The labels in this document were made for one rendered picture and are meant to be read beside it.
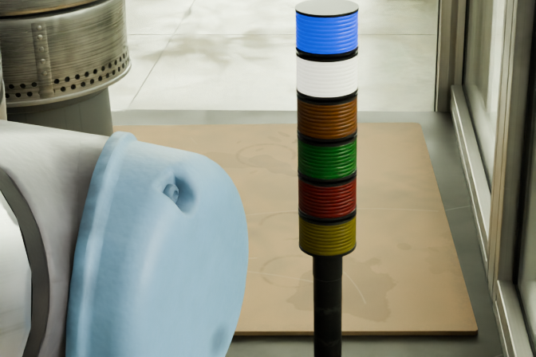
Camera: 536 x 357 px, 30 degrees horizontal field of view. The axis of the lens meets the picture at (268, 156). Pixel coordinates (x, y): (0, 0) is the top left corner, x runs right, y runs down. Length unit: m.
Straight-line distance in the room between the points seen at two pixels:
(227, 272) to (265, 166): 1.17
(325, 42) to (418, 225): 0.62
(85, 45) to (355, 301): 0.49
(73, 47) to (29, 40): 0.06
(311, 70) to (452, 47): 0.97
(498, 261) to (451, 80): 0.64
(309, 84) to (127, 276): 0.48
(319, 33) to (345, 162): 0.10
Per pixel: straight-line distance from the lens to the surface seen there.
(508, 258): 1.09
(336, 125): 0.72
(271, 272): 1.18
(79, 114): 1.40
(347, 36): 0.70
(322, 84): 0.71
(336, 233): 0.76
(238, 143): 1.54
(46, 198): 0.25
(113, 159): 0.26
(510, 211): 1.07
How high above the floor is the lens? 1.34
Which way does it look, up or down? 23 degrees down
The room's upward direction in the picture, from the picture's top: 2 degrees counter-clockwise
